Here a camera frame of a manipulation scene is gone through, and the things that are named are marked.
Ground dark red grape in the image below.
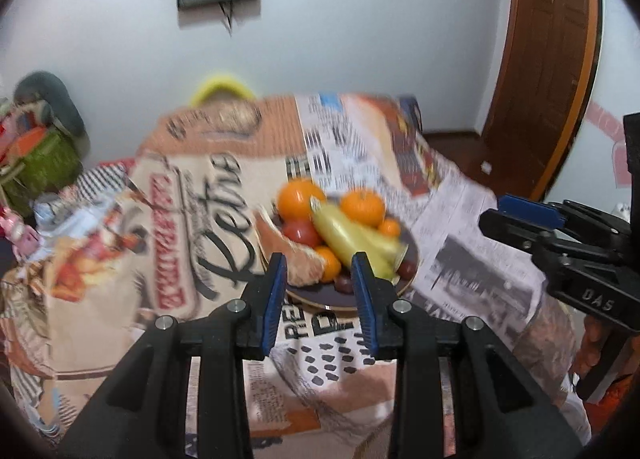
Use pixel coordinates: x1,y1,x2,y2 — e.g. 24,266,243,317
397,259,418,283
334,275,354,295

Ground red gift boxes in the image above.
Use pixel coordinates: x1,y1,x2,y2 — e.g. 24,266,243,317
1,101,50,166

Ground small mandarin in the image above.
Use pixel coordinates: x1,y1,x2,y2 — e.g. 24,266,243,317
314,245,343,283
378,218,401,238

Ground orange with sticker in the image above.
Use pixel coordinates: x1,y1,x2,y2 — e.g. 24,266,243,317
276,178,326,222

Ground retro print tablecloth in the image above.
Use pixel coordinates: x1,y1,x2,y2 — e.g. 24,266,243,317
1,94,591,450

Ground peeled pomelo segment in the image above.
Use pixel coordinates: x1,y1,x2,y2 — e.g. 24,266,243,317
252,207,326,288

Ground red tomato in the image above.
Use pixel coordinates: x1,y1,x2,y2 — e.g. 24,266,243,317
281,220,323,249

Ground large orange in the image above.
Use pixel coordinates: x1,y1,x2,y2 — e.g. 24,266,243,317
340,188,386,228

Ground person's hand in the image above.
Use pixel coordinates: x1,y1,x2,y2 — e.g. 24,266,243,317
569,315,640,385

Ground yellow chair back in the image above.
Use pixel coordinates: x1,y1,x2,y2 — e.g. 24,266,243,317
190,74,256,107

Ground grey plush pillow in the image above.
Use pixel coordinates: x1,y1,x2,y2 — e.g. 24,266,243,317
13,71,86,138

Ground pink toy figure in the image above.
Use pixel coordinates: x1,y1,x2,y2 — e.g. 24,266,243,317
0,207,41,262

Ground brown wooden door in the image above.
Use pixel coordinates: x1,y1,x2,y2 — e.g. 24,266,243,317
482,0,602,200

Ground dark purple plate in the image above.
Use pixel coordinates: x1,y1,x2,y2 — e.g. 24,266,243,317
288,222,419,313

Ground green patterned box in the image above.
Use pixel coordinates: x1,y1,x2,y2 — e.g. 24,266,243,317
1,129,82,216

